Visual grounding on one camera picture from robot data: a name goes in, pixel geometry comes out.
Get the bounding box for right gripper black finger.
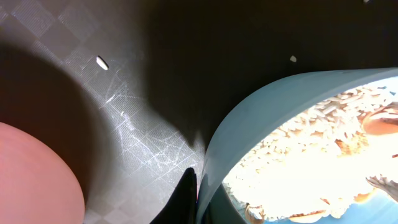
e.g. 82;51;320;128
150;167;197;224

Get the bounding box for light blue bowl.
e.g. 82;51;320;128
196;68;397;223

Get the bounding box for rice and food scraps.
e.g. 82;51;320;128
223;83;397;223

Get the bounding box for dark brown serving tray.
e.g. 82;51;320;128
1;0;397;223

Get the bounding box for pink white bowl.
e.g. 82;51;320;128
1;123;85;224

